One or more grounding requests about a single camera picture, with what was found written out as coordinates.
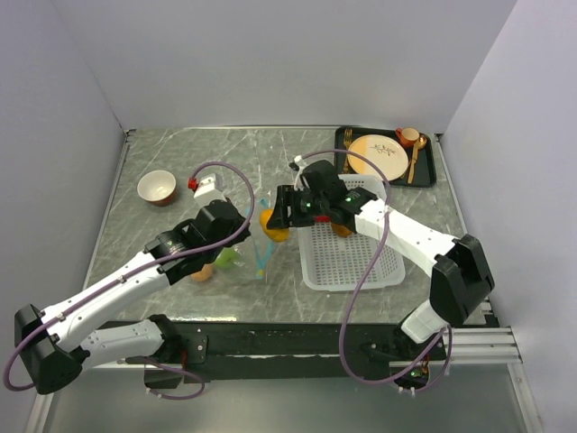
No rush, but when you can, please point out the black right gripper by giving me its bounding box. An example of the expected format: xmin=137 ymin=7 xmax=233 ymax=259
xmin=267 ymin=185 xmax=329 ymax=229

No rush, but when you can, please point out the orange mango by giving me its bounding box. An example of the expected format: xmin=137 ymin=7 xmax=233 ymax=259
xmin=259 ymin=208 xmax=289 ymax=243

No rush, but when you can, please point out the green apple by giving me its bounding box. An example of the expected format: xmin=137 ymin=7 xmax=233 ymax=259
xmin=213 ymin=247 xmax=239 ymax=270

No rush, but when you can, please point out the clear zip top bag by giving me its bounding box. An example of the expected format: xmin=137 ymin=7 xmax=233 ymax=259
xmin=212 ymin=197 xmax=275 ymax=281

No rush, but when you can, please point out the pink peach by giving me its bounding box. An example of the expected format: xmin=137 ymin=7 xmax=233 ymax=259
xmin=190 ymin=263 xmax=214 ymax=282

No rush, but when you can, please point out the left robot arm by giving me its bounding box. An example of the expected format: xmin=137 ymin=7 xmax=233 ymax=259
xmin=14 ymin=199 xmax=250 ymax=395

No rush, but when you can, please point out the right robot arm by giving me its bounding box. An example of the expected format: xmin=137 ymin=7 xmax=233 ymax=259
xmin=261 ymin=161 xmax=495 ymax=359

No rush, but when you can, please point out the brown kiwi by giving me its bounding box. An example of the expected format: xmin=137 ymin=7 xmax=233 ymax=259
xmin=331 ymin=223 xmax=353 ymax=238

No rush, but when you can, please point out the white plastic basket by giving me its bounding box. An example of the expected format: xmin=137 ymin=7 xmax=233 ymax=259
xmin=298 ymin=174 xmax=406 ymax=292

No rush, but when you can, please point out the white brown bowl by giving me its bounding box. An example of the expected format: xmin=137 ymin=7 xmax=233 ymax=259
xmin=136 ymin=170 xmax=177 ymax=207

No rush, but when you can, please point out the gold fork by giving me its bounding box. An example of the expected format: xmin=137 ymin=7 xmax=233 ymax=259
xmin=341 ymin=127 xmax=353 ymax=176

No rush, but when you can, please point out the cream orange plate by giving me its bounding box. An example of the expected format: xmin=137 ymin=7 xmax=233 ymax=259
xmin=348 ymin=134 xmax=408 ymax=181

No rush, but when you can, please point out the black serving tray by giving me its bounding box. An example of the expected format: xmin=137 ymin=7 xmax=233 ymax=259
xmin=334 ymin=126 xmax=436 ymax=189

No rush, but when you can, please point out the orange coffee cup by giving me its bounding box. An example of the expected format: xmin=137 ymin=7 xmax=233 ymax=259
xmin=395 ymin=127 xmax=420 ymax=148

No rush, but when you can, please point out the gold spoon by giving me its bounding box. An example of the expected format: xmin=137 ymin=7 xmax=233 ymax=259
xmin=408 ymin=134 xmax=427 ymax=184

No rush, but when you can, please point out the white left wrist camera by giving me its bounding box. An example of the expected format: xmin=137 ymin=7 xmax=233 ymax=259
xmin=188 ymin=173 xmax=226 ymax=207

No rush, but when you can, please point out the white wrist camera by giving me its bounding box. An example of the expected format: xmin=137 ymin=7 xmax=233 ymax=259
xmin=188 ymin=173 xmax=226 ymax=207
xmin=288 ymin=155 xmax=307 ymax=190

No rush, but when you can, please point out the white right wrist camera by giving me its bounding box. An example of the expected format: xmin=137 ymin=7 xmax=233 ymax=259
xmin=288 ymin=155 xmax=307 ymax=190

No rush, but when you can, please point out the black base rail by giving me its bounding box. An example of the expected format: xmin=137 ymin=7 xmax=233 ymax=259
xmin=89 ymin=315 xmax=452 ymax=389

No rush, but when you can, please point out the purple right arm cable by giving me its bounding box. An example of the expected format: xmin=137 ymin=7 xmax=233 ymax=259
xmin=301 ymin=149 xmax=453 ymax=395

